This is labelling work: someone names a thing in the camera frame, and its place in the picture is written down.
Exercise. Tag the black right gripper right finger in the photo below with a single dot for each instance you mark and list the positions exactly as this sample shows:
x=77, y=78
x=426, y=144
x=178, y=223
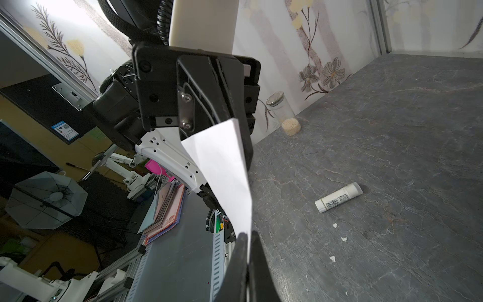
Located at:
x=260, y=283

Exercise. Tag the white glue stick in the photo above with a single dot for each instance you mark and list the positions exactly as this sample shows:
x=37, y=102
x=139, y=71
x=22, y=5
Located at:
x=347, y=193

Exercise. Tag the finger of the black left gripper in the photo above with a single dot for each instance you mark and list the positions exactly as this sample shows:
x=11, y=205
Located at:
x=222, y=88

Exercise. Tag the white letter paper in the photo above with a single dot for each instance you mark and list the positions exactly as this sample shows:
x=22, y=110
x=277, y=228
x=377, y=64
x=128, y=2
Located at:
x=219, y=154

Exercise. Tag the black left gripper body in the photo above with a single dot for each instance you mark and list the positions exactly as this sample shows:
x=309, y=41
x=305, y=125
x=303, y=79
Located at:
x=142, y=94

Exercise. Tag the grey studio umbrella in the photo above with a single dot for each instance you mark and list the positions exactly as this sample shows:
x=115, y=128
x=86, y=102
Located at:
x=45, y=201

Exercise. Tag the stack of coloured folders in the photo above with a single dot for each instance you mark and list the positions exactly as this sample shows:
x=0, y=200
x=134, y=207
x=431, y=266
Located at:
x=164, y=213

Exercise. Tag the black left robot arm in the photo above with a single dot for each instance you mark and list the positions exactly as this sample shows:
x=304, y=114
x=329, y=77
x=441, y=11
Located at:
x=197, y=25

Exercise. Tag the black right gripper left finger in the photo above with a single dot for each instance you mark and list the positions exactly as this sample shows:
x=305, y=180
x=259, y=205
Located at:
x=234, y=286

